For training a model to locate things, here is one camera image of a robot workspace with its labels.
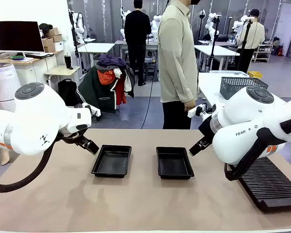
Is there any person in beige shirt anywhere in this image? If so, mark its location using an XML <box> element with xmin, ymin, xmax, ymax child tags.
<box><xmin>157</xmin><ymin>0</ymin><xmax>202</xmax><ymax>130</ymax></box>

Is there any black right arm cable sleeve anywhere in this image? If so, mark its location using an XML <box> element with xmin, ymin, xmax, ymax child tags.
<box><xmin>224</xmin><ymin>118</ymin><xmax>291</xmax><ymax>182</ymax></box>

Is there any pile of jackets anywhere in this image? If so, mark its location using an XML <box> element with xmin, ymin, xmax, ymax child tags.
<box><xmin>76</xmin><ymin>53</ymin><xmax>136</xmax><ymax>121</ymax></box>

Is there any small wooden side table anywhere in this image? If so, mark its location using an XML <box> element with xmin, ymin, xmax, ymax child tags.
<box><xmin>43</xmin><ymin>65</ymin><xmax>81</xmax><ymax>110</ymax></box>

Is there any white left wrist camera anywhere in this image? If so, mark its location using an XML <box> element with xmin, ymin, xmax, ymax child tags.
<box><xmin>83</xmin><ymin>103</ymin><xmax>102</xmax><ymax>119</ymax></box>

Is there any black keyboard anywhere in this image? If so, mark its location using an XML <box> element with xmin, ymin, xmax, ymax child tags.
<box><xmin>25</xmin><ymin>52</ymin><xmax>55</xmax><ymax>59</ymax></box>

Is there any white work table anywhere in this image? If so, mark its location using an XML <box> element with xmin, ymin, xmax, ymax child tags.
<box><xmin>198</xmin><ymin>71</ymin><xmax>291</xmax><ymax>110</ymax></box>

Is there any clear plastic bin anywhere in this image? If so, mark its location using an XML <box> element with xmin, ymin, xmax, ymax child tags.
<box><xmin>209</xmin><ymin>70</ymin><xmax>250</xmax><ymax>78</ymax></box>

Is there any black camera tripod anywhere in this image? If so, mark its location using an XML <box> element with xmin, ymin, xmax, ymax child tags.
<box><xmin>235</xmin><ymin>19</ymin><xmax>255</xmax><ymax>71</ymax></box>

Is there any person's left hand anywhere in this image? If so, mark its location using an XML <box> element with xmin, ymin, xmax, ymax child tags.
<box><xmin>184</xmin><ymin>100</ymin><xmax>197</xmax><ymax>112</ymax></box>

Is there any white storage shelf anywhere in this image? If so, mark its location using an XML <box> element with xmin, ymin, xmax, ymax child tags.
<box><xmin>252</xmin><ymin>43</ymin><xmax>274</xmax><ymax>63</ymax></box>

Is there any person in black clothes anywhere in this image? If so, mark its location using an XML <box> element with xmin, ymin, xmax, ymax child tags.
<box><xmin>124</xmin><ymin>0</ymin><xmax>152</xmax><ymax>87</ymax></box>

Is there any white desk cabinet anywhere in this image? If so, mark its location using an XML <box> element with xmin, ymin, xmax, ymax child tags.
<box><xmin>0</xmin><ymin>50</ymin><xmax>63</xmax><ymax>119</ymax></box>

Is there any person with black cap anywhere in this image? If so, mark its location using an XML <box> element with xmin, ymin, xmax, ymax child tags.
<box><xmin>235</xmin><ymin>9</ymin><xmax>266</xmax><ymax>73</ymax></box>

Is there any yellow container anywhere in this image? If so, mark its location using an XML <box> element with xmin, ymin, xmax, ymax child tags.
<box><xmin>247</xmin><ymin>71</ymin><xmax>263</xmax><ymax>80</ymax></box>

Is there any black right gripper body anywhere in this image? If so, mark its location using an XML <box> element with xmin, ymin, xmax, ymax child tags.
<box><xmin>198</xmin><ymin>116</ymin><xmax>214</xmax><ymax>143</ymax></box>

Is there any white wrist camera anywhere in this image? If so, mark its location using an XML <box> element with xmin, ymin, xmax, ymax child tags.
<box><xmin>188</xmin><ymin>103</ymin><xmax>206</xmax><ymax>118</ymax></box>
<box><xmin>83</xmin><ymin>103</ymin><xmax>102</xmax><ymax>119</ymax></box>

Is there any black ESD tray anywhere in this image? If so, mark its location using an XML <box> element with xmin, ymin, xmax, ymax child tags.
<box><xmin>91</xmin><ymin>145</ymin><xmax>132</xmax><ymax>178</ymax></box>
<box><xmin>156</xmin><ymin>146</ymin><xmax>195</xmax><ymax>180</ymax></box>

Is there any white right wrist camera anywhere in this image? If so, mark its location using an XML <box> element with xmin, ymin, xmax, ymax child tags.
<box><xmin>188</xmin><ymin>103</ymin><xmax>206</xmax><ymax>118</ymax></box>

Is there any black backpack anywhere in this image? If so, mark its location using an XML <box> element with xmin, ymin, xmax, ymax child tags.
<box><xmin>57</xmin><ymin>78</ymin><xmax>78</xmax><ymax>107</ymax></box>

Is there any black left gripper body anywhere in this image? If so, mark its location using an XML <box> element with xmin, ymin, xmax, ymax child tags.
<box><xmin>59</xmin><ymin>127</ymin><xmax>89</xmax><ymax>144</ymax></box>

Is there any white background table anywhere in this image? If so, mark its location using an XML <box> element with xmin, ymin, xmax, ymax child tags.
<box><xmin>77</xmin><ymin>43</ymin><xmax>116</xmax><ymax>73</ymax></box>
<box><xmin>194</xmin><ymin>45</ymin><xmax>240</xmax><ymax>71</ymax></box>

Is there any grey plastic basket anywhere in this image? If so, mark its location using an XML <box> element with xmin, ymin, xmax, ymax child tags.
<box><xmin>219</xmin><ymin>76</ymin><xmax>269</xmax><ymax>100</ymax></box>

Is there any black computer monitor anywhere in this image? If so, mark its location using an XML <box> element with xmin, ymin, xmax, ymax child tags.
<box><xmin>0</xmin><ymin>21</ymin><xmax>46</xmax><ymax>53</ymax></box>

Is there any black slotted board rack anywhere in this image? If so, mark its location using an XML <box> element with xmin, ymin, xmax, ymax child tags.
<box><xmin>237</xmin><ymin>156</ymin><xmax>291</xmax><ymax>213</ymax></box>

